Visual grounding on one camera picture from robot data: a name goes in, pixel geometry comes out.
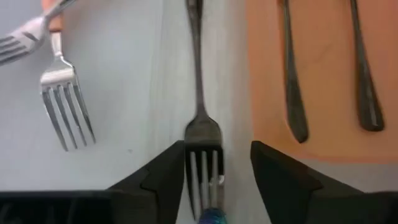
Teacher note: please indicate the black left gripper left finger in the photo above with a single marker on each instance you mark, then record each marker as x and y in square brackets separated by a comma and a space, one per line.
[158, 186]

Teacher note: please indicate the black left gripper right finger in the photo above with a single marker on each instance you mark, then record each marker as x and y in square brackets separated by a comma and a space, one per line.
[280, 186]

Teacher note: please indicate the black fork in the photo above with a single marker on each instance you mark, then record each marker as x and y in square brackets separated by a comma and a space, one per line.
[368, 109]
[202, 130]
[295, 109]

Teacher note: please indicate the clear plastic tray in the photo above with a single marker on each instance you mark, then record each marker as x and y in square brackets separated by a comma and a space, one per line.
[118, 77]

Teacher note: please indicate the orange silicone mat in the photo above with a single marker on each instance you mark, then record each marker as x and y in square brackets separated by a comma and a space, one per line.
[329, 77]

